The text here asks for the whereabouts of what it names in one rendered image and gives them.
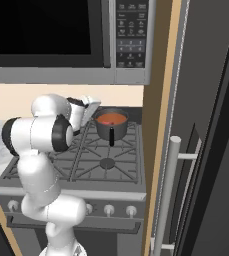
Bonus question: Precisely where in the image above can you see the grey fridge door handle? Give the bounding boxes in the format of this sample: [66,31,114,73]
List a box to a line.
[173,137,203,256]
[151,135,200,256]

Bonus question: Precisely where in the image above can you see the dark grey fridge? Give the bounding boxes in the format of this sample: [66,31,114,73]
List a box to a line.
[151,0,229,256]

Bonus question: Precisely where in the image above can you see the grey gas stove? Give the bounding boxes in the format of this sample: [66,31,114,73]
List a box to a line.
[0,106,148,256]

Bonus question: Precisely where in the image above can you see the grey microwave oven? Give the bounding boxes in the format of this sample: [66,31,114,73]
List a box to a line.
[0,0,158,86]

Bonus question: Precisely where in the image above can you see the dark oven door handle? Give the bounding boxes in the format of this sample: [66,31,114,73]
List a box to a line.
[5,215,143,235]

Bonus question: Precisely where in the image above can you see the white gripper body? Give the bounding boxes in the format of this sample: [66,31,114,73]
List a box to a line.
[81,95,102,128]

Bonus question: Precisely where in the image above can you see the black microwave door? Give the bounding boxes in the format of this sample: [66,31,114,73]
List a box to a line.
[0,0,112,69]

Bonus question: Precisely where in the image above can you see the dark grey saucepan with marinade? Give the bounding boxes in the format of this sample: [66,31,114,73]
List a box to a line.
[92,107,130,148]

